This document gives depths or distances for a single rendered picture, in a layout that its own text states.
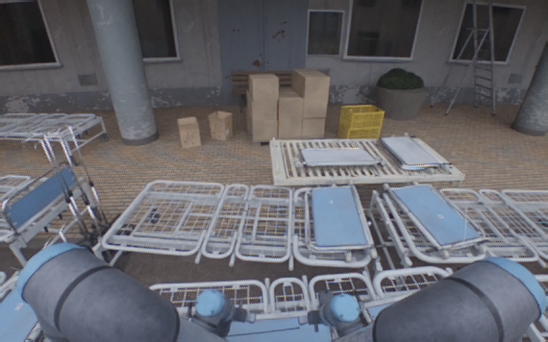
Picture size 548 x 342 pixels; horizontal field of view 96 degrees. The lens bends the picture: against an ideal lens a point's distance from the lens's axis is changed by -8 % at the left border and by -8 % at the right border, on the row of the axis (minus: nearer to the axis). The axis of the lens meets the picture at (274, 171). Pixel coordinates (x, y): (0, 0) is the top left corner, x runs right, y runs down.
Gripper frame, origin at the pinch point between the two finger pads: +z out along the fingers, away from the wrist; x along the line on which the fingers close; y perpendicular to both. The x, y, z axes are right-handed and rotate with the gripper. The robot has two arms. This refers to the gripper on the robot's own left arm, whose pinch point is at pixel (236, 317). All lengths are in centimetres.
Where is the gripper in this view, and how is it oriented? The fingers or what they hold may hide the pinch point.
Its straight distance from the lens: 131.8
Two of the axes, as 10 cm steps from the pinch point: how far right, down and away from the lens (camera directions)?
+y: 1.4, -8.0, 5.8
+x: -9.7, -0.1, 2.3
